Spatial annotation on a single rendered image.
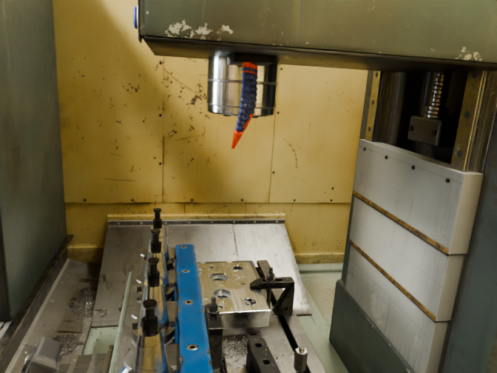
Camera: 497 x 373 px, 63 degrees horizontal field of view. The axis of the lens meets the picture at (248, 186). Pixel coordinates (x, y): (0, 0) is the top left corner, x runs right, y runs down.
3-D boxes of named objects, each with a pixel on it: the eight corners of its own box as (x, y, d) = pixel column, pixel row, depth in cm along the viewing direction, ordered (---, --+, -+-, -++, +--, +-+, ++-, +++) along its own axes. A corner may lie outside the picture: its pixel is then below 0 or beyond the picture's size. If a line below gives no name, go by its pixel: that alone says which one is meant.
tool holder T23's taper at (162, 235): (166, 264, 77) (166, 231, 75) (143, 263, 77) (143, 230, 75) (171, 254, 81) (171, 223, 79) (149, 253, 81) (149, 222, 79)
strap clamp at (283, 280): (249, 317, 118) (252, 271, 115) (247, 311, 121) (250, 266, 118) (292, 314, 121) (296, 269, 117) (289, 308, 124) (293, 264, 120)
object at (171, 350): (122, 377, 50) (122, 372, 50) (126, 350, 55) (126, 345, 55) (179, 373, 51) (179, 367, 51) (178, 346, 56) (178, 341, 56)
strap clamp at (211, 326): (207, 369, 96) (209, 314, 92) (203, 335, 109) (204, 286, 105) (221, 368, 97) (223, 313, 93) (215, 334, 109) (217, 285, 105)
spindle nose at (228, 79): (277, 118, 86) (282, 59, 83) (202, 114, 86) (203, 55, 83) (273, 112, 101) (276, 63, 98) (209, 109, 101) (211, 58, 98)
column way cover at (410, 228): (421, 387, 94) (463, 174, 81) (339, 286, 139) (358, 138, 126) (439, 385, 95) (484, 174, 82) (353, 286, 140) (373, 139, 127)
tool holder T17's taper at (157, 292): (168, 334, 56) (169, 290, 54) (136, 335, 55) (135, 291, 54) (169, 315, 60) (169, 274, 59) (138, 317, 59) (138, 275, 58)
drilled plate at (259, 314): (181, 331, 103) (182, 314, 102) (179, 277, 131) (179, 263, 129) (268, 326, 108) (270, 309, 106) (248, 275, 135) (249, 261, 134)
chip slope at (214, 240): (82, 357, 138) (78, 289, 132) (109, 269, 202) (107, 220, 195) (326, 340, 156) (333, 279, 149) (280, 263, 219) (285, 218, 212)
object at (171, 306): (130, 325, 60) (130, 320, 60) (133, 306, 65) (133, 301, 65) (177, 323, 62) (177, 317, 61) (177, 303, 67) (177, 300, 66)
